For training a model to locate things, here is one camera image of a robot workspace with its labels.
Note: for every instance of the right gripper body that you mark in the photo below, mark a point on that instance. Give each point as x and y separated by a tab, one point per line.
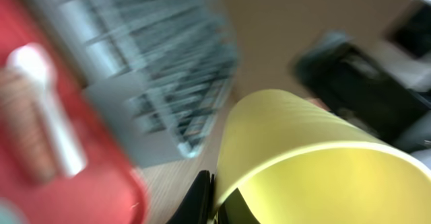
356	88

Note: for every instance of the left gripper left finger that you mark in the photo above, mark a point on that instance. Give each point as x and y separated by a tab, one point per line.
196	205

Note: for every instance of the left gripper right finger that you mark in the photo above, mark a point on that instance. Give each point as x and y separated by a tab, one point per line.
235	211

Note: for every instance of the yellow plastic cup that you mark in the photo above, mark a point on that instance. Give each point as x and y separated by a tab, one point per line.
294	162

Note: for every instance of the orange carrot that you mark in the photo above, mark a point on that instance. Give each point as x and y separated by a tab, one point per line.
22	118

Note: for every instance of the white plastic spoon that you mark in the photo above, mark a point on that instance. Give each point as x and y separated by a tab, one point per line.
34	63

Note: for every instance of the grey dishwasher rack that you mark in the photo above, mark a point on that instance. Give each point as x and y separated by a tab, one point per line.
157	71

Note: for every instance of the red serving tray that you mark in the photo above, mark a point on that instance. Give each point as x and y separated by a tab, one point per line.
107	191

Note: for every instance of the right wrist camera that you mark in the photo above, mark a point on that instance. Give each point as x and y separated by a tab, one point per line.
403	50

